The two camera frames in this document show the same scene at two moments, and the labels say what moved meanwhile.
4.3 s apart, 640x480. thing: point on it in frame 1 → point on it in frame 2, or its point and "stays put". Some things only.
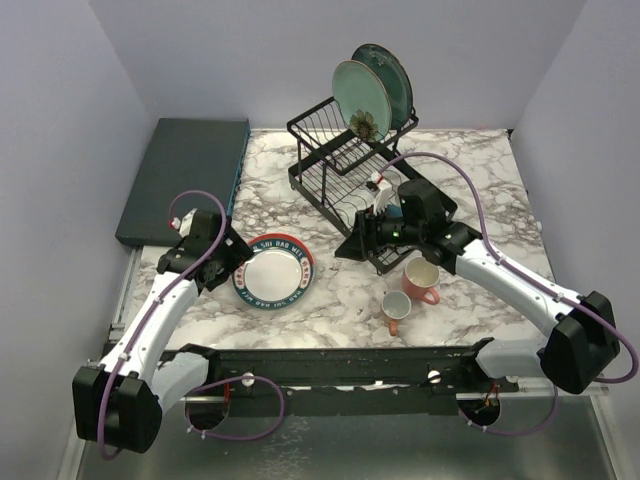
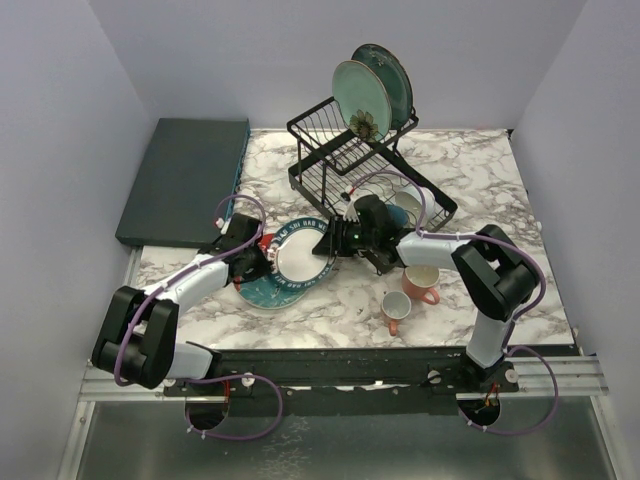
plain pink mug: x=419 y=279 stays put
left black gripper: x=238 y=252 → x=264 y=266
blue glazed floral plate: x=397 y=78 stays put
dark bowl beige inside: x=394 y=211 stays put
